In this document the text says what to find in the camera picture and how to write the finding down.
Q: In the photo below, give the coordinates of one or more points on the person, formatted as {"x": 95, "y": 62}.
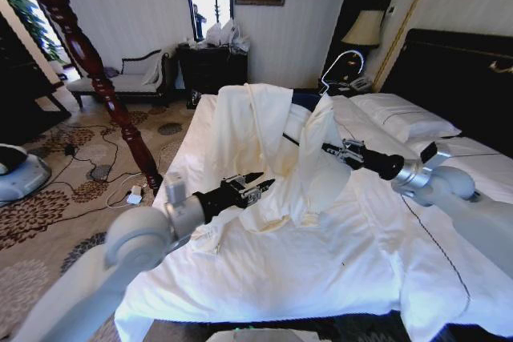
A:
{"x": 197, "y": 21}

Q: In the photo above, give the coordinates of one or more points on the white rounded machine base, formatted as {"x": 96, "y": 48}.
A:
{"x": 20, "y": 178}

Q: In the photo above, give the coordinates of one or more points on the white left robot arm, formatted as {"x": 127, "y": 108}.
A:
{"x": 132, "y": 246}

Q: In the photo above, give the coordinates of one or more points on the dark wooden headboard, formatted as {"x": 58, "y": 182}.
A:
{"x": 453, "y": 69}

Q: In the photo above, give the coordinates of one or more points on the black hanger with silver hook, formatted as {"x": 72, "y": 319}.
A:
{"x": 352, "y": 53}

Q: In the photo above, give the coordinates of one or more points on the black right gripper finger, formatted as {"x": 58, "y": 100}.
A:
{"x": 348, "y": 158}
{"x": 352, "y": 144}

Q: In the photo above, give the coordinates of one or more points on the green potted plant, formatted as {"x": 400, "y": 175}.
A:
{"x": 30, "y": 17}

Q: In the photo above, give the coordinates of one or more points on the white chaise with dark frame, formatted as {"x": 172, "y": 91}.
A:
{"x": 128, "y": 81}

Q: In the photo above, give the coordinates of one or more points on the white plastic bags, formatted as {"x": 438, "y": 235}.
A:
{"x": 226, "y": 33}

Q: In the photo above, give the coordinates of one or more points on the dark wooden dresser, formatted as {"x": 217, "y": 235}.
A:
{"x": 212, "y": 69}

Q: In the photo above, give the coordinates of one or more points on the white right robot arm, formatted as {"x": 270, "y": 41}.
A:
{"x": 453, "y": 190}

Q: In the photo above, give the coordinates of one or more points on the white pillow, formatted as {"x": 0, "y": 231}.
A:
{"x": 405, "y": 115}

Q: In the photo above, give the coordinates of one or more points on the white robot front shell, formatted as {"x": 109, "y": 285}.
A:
{"x": 256, "y": 336}

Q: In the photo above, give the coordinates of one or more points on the red wooden coat stand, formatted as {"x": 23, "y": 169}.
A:
{"x": 86, "y": 53}

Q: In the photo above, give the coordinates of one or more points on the bed with white bedding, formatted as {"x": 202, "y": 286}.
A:
{"x": 304, "y": 270}

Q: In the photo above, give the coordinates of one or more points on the floral patterned rug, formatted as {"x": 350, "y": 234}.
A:
{"x": 36, "y": 218}

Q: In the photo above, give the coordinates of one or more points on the dark blue bed runner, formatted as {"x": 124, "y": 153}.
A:
{"x": 304, "y": 99}

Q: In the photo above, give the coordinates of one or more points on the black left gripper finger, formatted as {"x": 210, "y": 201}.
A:
{"x": 260, "y": 191}
{"x": 250, "y": 178}

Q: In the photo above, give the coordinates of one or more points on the table lamp with cream shade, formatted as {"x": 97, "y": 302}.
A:
{"x": 364, "y": 27}

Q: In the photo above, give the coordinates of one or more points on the white power adapter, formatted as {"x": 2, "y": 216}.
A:
{"x": 135, "y": 194}

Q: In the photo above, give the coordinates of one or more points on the white desk telephone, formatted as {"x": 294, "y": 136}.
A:
{"x": 360, "y": 83}

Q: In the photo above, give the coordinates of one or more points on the black power brick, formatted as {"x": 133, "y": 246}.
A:
{"x": 71, "y": 150}

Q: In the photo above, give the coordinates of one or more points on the cream robe garment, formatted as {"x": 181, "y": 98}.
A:
{"x": 248, "y": 133}

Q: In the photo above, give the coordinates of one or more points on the dark wooden cabinet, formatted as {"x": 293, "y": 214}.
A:
{"x": 24, "y": 89}

